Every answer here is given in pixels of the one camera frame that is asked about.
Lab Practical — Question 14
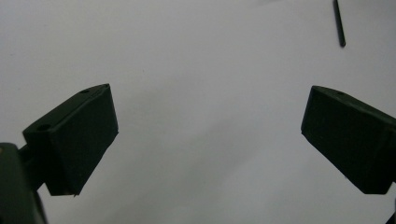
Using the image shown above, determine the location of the thin black pen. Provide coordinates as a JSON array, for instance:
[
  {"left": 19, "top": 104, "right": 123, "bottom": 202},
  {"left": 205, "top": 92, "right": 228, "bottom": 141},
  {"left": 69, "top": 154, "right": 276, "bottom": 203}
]
[{"left": 332, "top": 0, "right": 347, "bottom": 49}]

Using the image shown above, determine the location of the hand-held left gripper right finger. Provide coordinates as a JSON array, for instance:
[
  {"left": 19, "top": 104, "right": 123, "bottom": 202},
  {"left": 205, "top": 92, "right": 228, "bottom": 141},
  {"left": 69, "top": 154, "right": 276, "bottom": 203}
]
[{"left": 300, "top": 85, "right": 396, "bottom": 195}]

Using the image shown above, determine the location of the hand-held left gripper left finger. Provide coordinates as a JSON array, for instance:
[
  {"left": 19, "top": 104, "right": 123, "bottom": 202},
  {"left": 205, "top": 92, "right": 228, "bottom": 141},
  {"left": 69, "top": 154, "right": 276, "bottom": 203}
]
[{"left": 18, "top": 83, "right": 120, "bottom": 197}]

